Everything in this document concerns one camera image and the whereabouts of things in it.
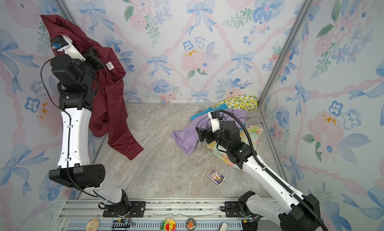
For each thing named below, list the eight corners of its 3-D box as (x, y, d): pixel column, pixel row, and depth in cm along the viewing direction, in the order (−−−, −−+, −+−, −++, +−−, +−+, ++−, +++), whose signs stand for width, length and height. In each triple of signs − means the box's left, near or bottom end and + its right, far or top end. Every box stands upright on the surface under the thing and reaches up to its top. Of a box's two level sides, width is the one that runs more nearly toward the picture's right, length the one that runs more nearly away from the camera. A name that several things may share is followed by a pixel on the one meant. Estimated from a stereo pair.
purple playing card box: (206, 176, 87) (206, 175, 85) (211, 168, 89) (212, 167, 88) (220, 186, 83) (220, 185, 81) (225, 178, 86) (226, 177, 84)
